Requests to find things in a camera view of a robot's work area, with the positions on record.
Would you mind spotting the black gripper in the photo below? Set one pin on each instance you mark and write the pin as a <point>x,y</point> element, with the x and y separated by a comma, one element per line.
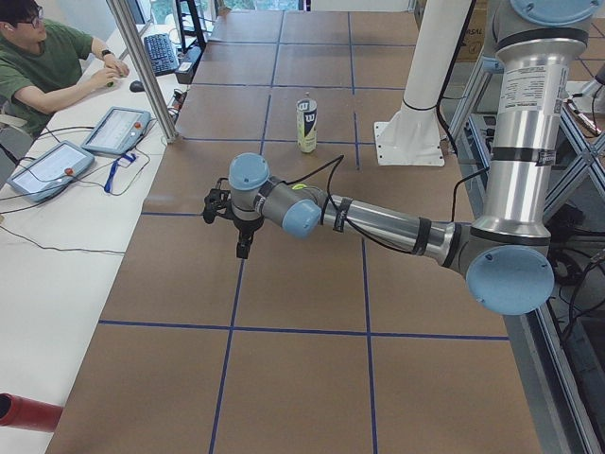
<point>246,228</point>

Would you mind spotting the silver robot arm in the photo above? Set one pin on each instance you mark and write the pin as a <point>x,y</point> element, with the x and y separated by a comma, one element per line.
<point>501,254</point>

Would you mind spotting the tennis ball can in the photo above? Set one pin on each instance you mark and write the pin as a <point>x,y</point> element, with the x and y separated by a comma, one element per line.
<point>306,110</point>

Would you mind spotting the far teach pendant tablet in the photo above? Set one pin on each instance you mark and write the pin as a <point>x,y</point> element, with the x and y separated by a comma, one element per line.
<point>118,131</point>

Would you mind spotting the teach pendant tablet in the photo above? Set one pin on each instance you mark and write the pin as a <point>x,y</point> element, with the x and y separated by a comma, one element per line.
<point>48,175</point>
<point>118,131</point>

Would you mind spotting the black computer mouse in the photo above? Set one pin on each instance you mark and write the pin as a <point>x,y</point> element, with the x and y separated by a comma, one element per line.
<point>137,86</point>

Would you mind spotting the near teach pendant tablet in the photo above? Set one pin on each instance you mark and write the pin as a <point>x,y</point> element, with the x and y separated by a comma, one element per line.
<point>48,175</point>

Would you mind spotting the black computer keyboard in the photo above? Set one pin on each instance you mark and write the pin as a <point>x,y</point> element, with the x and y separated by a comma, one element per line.
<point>161,53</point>

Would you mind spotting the person in green shirt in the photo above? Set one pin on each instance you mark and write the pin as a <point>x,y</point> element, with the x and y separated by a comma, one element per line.
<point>47,66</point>

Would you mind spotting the red fire extinguisher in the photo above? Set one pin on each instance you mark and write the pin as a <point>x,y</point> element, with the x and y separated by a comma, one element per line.
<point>24,413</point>

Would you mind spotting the cardboard box behind column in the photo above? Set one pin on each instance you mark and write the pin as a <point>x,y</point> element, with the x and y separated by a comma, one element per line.
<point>474,34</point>

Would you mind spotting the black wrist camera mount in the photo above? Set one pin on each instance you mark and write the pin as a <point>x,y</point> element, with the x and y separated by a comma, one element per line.
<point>217,204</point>

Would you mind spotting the white pedestal column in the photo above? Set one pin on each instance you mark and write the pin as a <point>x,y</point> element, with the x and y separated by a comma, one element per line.
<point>412,136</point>

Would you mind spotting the aluminium frame post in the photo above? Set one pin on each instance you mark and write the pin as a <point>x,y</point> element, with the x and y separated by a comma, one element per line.
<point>128,29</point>

